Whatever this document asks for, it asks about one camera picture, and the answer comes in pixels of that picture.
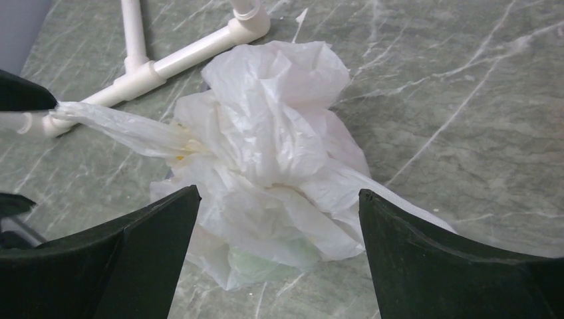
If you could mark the white PVC pipe frame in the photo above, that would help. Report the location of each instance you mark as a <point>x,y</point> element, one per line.
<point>251,22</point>

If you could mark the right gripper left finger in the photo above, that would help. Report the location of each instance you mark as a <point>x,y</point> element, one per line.
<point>128,267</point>

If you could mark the white plastic bag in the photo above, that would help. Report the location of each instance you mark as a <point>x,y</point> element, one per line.
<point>277,170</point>

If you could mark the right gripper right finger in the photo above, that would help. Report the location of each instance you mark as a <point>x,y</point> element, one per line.
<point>420,270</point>

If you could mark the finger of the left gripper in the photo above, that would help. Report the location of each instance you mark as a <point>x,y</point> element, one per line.
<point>15,204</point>
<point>19,94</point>

